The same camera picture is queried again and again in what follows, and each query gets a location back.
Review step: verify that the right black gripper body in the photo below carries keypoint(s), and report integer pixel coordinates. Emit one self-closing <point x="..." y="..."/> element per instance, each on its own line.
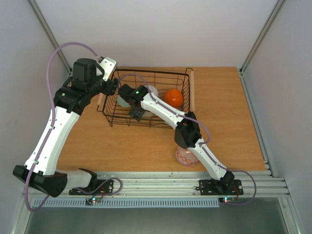
<point x="136" y="112"/>

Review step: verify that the white bowl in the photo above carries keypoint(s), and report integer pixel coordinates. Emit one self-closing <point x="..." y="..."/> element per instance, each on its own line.
<point x="147" y="114"/>
<point x="152" y="91"/>

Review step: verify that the right circuit board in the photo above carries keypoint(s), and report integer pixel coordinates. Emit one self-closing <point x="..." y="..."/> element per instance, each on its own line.
<point x="227" y="199"/>

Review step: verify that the orange bowl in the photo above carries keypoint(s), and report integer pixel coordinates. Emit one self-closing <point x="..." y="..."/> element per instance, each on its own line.
<point x="173" y="97"/>

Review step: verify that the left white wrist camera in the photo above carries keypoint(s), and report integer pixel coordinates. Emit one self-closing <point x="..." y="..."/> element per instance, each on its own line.
<point x="108" y="65"/>

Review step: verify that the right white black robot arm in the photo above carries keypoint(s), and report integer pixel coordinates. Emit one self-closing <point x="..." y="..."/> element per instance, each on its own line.
<point x="187" y="131"/>

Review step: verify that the red bottom bowl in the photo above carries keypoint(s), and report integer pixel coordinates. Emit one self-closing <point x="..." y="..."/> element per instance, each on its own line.
<point x="185" y="157"/>

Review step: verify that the circuit board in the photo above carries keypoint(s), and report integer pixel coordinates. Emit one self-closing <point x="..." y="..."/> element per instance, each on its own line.
<point x="227" y="199"/>
<point x="93" y="200"/>

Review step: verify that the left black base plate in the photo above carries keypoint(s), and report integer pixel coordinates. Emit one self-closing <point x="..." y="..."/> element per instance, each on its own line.
<point x="101" y="187"/>

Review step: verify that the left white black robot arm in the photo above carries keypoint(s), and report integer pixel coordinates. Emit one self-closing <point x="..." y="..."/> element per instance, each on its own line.
<point x="88" y="79"/>

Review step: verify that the black wire dish rack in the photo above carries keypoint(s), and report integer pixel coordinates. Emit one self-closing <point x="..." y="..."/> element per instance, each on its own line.
<point x="162" y="80"/>

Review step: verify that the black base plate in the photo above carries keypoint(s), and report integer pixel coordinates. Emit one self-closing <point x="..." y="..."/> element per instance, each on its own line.
<point x="101" y="187"/>
<point x="214" y="187"/>

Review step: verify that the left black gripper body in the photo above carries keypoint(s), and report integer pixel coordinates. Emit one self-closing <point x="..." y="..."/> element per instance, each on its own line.
<point x="111" y="88"/>

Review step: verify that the left circuit board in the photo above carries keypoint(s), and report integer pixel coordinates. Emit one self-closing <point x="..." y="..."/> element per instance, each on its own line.
<point x="93" y="200"/>

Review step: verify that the pale green bowl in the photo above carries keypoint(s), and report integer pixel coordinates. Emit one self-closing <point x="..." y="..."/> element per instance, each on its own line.
<point x="121" y="102"/>

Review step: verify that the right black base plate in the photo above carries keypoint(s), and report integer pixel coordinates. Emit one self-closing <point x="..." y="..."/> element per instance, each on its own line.
<point x="214" y="187"/>

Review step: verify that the grey slotted cable duct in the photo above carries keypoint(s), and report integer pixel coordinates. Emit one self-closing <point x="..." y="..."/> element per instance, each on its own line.
<point x="115" y="202"/>

